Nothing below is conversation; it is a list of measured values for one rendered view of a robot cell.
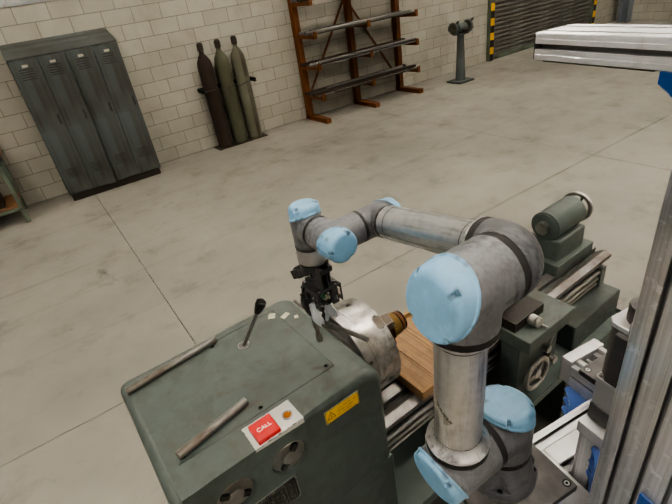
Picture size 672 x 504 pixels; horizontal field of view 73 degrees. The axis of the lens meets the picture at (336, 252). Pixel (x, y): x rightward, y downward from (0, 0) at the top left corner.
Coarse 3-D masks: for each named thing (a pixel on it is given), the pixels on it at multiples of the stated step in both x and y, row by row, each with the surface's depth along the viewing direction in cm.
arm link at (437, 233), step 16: (368, 208) 102; (384, 208) 98; (400, 208) 95; (368, 224) 100; (384, 224) 96; (400, 224) 92; (416, 224) 88; (432, 224) 84; (448, 224) 82; (464, 224) 79; (480, 224) 75; (496, 224) 71; (512, 224) 70; (400, 240) 94; (416, 240) 88; (432, 240) 84; (448, 240) 80; (464, 240) 76; (512, 240) 66; (528, 240) 66; (528, 256) 65
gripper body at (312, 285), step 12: (300, 264) 111; (324, 264) 110; (312, 276) 113; (324, 276) 111; (312, 288) 113; (324, 288) 111; (336, 288) 113; (312, 300) 117; (324, 300) 113; (336, 300) 115
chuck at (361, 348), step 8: (328, 320) 149; (336, 320) 145; (344, 320) 144; (352, 328) 142; (344, 336) 144; (352, 336) 140; (352, 344) 141; (360, 344) 140; (360, 352) 139; (368, 352) 140; (368, 360) 139; (376, 368) 141
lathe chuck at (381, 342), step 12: (348, 300) 155; (348, 312) 147; (360, 312) 147; (372, 312) 147; (360, 324) 143; (372, 324) 144; (372, 336) 142; (384, 336) 143; (372, 348) 141; (384, 348) 142; (396, 348) 144; (384, 360) 142; (396, 360) 145; (384, 372) 143; (396, 372) 148; (384, 384) 147
